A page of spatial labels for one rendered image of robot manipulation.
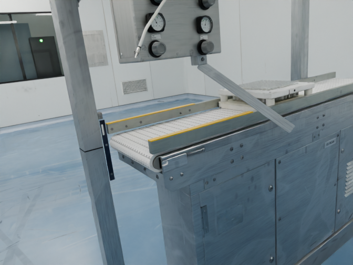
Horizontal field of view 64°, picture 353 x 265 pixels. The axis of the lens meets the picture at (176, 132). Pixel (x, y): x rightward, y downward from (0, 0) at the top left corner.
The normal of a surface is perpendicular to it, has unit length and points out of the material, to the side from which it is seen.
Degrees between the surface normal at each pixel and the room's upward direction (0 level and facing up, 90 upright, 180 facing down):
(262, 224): 90
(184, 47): 90
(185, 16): 90
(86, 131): 90
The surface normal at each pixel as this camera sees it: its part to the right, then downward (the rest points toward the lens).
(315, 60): -0.86, 0.21
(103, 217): 0.56, 0.17
